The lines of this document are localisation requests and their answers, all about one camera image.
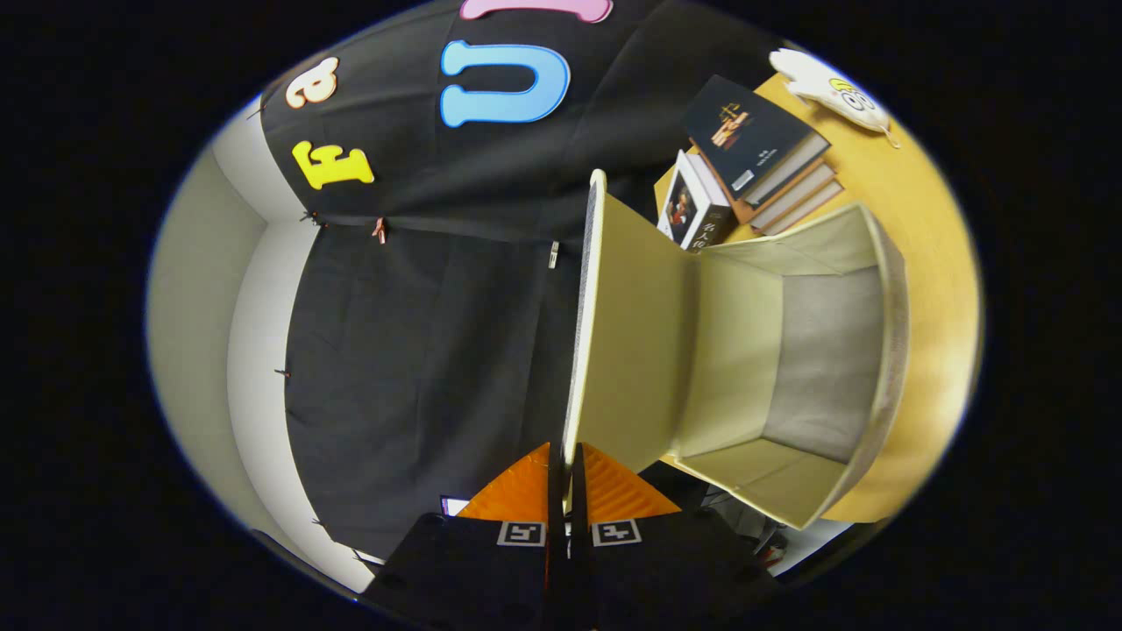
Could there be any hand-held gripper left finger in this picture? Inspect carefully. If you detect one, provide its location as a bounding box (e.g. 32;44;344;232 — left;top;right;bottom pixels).
364;443;568;628

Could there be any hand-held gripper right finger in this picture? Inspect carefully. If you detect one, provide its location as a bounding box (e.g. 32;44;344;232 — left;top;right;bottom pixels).
570;443;781;628

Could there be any grey fabric storage box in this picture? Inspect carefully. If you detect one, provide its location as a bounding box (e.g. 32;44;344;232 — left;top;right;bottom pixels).
561;169;910;531

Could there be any white cover book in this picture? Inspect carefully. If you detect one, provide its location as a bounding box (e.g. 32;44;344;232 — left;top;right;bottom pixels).
657;151;735;252

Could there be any brown cover book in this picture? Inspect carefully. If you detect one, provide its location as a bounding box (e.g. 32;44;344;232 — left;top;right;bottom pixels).
712;162;836;227
752;180;844;237

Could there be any dark cover book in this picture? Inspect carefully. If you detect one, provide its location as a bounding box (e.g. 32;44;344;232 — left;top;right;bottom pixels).
682;74;830;208

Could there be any white plush toy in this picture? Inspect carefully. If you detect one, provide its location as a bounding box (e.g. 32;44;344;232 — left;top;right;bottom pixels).
770;48;901;148

